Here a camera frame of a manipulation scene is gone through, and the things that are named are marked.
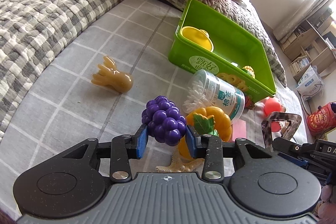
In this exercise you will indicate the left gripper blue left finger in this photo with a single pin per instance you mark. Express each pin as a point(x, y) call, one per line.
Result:
point(141, 139)

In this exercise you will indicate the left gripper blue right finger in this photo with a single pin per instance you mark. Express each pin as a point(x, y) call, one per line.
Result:
point(191, 141)

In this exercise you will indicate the tan starfish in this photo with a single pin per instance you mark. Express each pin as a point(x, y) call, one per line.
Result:
point(179, 166)

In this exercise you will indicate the purple toy grapes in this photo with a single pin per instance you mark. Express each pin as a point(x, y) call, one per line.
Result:
point(164, 121)

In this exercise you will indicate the yellow toy pumpkin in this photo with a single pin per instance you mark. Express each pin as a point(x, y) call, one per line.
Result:
point(210, 120)

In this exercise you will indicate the cotton swab jar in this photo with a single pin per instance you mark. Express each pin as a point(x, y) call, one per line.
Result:
point(205, 89)

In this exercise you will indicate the tortoiseshell hair claw clip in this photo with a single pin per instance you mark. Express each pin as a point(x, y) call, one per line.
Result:
point(289, 125)

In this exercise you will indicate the pink rubber pig toy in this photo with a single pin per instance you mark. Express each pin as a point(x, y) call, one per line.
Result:
point(273, 105)

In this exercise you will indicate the yellow toy cup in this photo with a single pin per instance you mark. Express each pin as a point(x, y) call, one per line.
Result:
point(197, 36)

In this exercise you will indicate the person's right hand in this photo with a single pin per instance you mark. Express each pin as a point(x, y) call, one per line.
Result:
point(326, 210)

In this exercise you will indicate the red snack bucket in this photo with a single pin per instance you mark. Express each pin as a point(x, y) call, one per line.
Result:
point(322, 120)

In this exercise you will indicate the pink sticky note pad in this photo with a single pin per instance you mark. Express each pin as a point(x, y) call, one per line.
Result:
point(239, 129)

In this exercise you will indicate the orange brown toy fish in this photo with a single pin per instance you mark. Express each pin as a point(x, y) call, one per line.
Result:
point(249, 104)

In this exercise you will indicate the grey grid bed sheet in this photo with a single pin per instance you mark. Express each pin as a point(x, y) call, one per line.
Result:
point(96, 178)

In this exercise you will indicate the tan rubber squid toy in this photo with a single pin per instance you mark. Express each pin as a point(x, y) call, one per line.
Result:
point(109, 75)

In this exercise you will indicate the white paper shopping bag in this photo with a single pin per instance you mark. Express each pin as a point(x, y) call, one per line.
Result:
point(310, 84)

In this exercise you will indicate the yellow toy corn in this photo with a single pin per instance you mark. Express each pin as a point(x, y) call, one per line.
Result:
point(249, 70)

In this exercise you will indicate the green plastic storage box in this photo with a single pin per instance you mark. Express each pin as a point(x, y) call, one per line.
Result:
point(234, 48)

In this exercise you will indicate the wooden desk shelf unit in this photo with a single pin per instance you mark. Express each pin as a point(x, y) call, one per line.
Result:
point(312, 43)

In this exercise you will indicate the beige window curtain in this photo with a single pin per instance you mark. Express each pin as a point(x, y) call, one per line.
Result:
point(307, 9)

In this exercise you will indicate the grey checked quilt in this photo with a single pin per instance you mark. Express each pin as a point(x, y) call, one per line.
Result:
point(34, 32)

